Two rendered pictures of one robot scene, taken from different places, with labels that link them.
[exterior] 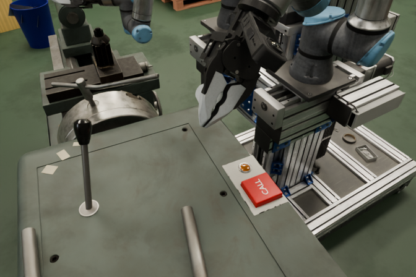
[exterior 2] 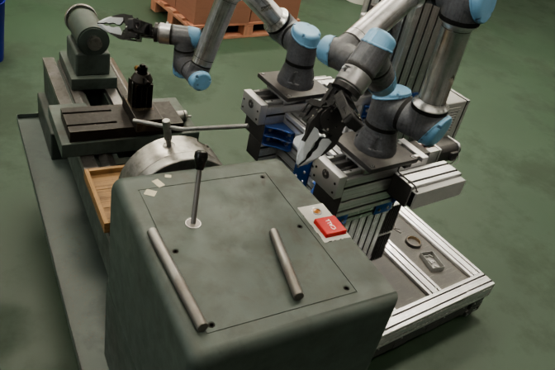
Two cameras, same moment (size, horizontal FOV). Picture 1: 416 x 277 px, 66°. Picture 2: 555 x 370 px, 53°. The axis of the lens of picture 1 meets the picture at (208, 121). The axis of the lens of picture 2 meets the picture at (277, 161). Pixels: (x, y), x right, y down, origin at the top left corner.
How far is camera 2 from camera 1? 0.75 m
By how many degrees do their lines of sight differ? 11
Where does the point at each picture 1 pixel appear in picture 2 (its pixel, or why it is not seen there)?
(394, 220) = (457, 347)
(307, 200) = not seen: hidden behind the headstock
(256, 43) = (346, 112)
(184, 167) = (266, 205)
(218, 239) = (297, 253)
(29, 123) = not seen: outside the picture
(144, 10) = (208, 57)
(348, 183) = (406, 294)
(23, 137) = not seen: outside the picture
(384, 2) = (443, 91)
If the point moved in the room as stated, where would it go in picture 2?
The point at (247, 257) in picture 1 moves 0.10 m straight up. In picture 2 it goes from (320, 265) to (330, 231)
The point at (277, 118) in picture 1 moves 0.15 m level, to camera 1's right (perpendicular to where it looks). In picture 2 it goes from (339, 187) to (381, 192)
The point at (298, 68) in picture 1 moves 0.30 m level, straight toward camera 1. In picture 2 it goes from (363, 139) to (350, 186)
